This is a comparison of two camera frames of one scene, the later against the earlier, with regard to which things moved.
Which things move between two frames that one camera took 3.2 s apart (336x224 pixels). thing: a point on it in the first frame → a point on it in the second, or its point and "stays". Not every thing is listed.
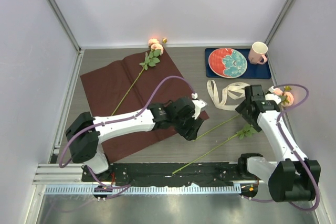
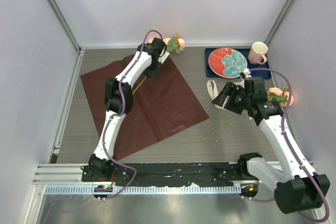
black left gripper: x=190 y=132 → x=151 y=73
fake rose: x=286 y=99 stays
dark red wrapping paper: x=125 y=86 stays
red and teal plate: x=228 y=63 stays
